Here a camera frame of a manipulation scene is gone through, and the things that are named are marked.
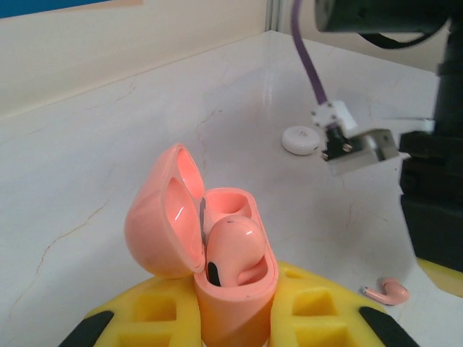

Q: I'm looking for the aluminium corner post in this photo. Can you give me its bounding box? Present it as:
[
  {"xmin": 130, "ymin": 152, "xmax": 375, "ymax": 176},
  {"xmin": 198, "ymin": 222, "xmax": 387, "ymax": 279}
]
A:
[{"xmin": 265, "ymin": 0, "xmax": 293, "ymax": 33}]

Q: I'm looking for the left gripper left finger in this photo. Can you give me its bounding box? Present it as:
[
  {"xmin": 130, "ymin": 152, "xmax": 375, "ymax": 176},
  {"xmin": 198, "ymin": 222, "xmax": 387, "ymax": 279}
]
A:
[{"xmin": 63, "ymin": 276, "xmax": 204, "ymax": 347}]

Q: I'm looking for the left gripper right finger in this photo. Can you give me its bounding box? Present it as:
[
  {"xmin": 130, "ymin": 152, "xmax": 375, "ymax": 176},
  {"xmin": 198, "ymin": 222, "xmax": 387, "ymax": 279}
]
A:
[{"xmin": 269, "ymin": 262, "xmax": 427, "ymax": 347}]

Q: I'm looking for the pink wireless earbud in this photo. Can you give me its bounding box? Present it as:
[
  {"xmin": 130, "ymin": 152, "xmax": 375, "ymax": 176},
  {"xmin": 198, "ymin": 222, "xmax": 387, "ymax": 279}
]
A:
[
  {"xmin": 203, "ymin": 215, "xmax": 268, "ymax": 289},
  {"xmin": 359, "ymin": 276, "xmax": 412, "ymax": 307}
]

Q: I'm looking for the pink earbud charging case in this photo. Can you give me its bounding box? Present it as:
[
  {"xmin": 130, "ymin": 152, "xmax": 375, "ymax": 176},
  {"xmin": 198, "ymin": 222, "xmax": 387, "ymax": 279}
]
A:
[{"xmin": 124, "ymin": 142, "xmax": 280, "ymax": 347}]

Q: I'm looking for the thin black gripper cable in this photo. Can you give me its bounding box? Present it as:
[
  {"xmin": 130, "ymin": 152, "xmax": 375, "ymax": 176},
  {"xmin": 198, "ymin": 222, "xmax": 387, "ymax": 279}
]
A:
[{"xmin": 356, "ymin": 17, "xmax": 453, "ymax": 48}]

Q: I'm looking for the white round case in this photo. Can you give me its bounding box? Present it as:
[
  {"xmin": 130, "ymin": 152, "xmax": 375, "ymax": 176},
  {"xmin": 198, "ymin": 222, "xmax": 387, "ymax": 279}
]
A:
[{"xmin": 281, "ymin": 125, "xmax": 323, "ymax": 157}]

